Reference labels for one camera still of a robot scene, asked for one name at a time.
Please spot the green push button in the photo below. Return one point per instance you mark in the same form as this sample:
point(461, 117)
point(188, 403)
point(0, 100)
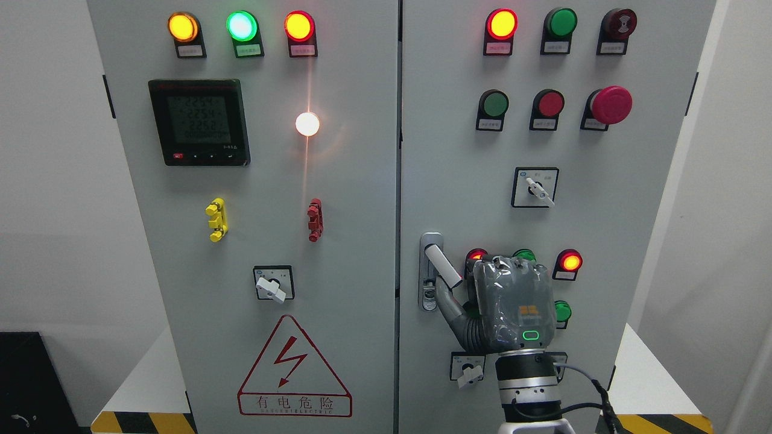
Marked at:
point(493, 104)
point(563, 314)

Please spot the red indicator light right top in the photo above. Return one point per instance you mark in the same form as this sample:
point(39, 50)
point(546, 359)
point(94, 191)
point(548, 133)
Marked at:
point(501, 25)

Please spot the green indicator light right top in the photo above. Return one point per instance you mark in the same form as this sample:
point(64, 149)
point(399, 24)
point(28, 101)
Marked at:
point(558, 27)

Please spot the green lit indicator light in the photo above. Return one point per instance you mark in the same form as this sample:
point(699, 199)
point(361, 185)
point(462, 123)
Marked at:
point(245, 33)

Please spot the green push button lower right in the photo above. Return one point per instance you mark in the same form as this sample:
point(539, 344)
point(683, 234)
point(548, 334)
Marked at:
point(563, 314)

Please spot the upper right rotary switch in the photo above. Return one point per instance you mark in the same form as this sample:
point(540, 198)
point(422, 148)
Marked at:
point(534, 187)

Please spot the left door rotary switch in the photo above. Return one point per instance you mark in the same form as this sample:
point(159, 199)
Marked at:
point(274, 283)

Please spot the red lit indicator lower left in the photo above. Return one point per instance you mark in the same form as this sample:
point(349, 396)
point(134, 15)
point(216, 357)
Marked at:
point(472, 257)

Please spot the red push button upper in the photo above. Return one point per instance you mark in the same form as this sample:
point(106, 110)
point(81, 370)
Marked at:
point(546, 108)

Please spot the red lit indicator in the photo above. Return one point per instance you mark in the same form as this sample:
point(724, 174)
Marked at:
point(568, 263)
point(472, 257)

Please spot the left grey cabinet door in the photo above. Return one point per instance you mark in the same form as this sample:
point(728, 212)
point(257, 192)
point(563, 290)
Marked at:
point(345, 282)

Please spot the red electrical warning sticker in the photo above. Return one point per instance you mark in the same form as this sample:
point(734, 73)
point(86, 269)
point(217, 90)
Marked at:
point(291, 378)

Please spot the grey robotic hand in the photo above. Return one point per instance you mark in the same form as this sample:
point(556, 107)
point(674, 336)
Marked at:
point(516, 306)

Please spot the red lit indicator lower right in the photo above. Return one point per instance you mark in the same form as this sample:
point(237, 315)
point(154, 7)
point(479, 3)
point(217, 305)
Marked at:
point(568, 263)

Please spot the white lever rotary switch bottom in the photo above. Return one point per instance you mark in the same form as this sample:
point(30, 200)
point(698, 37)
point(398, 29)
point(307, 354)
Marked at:
point(467, 368)

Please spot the black knob rotary switch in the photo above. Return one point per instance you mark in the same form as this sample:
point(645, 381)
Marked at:
point(559, 358)

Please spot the yellow indicator light top left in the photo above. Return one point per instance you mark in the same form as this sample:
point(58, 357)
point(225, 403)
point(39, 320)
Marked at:
point(186, 31)

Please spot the right grey cabinet door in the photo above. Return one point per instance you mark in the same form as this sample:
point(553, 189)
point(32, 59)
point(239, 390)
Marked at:
point(458, 181)

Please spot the black digital power meter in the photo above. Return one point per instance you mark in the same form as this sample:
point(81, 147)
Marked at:
point(200, 122)

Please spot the silver door handle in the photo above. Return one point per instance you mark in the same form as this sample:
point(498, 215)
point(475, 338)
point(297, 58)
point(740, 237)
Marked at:
point(434, 268)

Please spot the green indicator lower middle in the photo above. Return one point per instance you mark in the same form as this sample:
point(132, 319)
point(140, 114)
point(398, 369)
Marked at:
point(525, 254)

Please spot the white lit indicator light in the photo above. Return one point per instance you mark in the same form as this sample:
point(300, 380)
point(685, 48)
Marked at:
point(307, 124)

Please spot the red terminal connector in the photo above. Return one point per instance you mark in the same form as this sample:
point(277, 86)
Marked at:
point(315, 214)

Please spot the red emergency stop button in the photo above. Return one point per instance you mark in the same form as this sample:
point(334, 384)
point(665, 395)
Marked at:
point(607, 106)

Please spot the red indicator light left door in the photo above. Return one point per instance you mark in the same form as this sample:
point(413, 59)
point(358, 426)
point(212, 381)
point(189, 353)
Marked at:
point(301, 34)

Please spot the green push button upper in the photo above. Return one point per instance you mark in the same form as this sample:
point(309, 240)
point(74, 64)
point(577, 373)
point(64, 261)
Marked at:
point(493, 104)

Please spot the black box lower left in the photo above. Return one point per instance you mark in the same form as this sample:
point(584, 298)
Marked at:
point(32, 399)

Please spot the dark red buzzer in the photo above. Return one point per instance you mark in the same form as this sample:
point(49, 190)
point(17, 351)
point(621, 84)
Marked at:
point(616, 27)

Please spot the yellow terminal connector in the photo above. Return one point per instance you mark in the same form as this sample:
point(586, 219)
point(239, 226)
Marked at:
point(218, 222)

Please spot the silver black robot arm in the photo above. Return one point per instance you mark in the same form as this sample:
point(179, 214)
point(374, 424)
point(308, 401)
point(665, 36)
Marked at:
point(529, 394)

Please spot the grey cabinet door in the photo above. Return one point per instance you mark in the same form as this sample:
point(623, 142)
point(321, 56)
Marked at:
point(345, 282)
point(458, 181)

